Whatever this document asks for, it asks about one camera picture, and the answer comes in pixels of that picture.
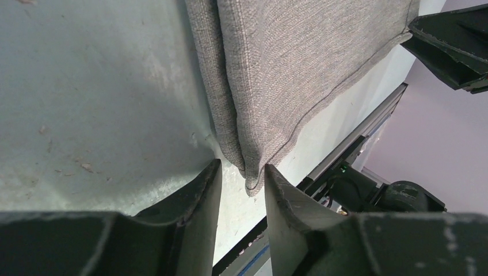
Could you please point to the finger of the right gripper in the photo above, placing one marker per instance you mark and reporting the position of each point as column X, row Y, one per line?
column 453, row 46

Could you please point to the grey cloth napkin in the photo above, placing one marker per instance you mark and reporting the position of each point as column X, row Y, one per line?
column 269, row 67

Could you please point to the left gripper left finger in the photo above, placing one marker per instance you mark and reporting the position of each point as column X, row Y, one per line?
column 175, row 236

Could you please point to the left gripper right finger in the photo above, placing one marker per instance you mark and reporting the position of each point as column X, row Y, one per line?
column 307, row 238

